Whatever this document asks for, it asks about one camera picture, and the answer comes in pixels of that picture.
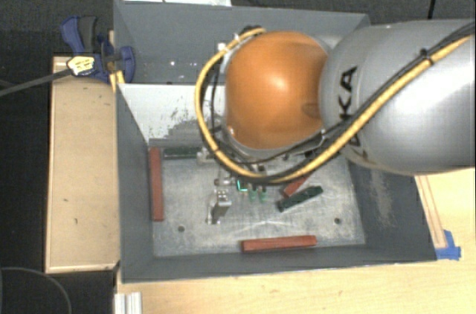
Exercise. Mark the pale wood flat board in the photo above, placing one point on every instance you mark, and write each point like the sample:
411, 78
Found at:
82, 171

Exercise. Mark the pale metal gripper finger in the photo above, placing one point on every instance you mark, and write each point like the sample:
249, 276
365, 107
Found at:
223, 196
212, 206

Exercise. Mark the grey metal bin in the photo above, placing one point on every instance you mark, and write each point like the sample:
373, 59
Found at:
193, 230

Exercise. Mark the red-brown flat block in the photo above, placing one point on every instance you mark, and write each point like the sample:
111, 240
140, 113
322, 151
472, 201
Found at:
294, 187
279, 244
156, 186

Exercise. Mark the dark green flat block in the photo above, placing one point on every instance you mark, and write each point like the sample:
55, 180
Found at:
299, 198
180, 152

